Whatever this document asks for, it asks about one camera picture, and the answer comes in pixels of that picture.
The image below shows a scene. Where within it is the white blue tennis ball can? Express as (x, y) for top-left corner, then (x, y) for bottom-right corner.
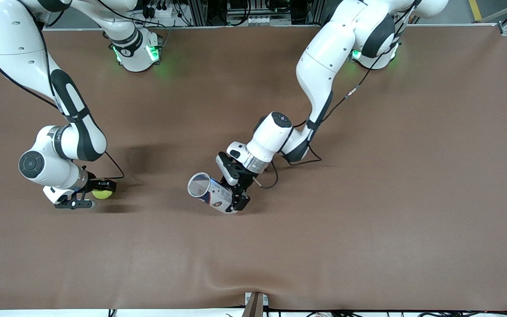
(187, 172), (241, 214)

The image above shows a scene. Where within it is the aluminium camera post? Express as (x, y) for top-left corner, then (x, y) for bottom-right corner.
(242, 291), (268, 317)

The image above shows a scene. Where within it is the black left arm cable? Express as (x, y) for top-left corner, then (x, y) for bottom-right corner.
(253, 0), (419, 189)

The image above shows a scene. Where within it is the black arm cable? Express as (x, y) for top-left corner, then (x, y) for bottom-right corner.
(0, 26), (125, 181)
(253, 0), (419, 189)

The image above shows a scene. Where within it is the white power strip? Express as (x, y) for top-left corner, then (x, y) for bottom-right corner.
(141, 0), (173, 20)

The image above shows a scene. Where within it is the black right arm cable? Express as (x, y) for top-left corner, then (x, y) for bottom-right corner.
(0, 26), (125, 181)

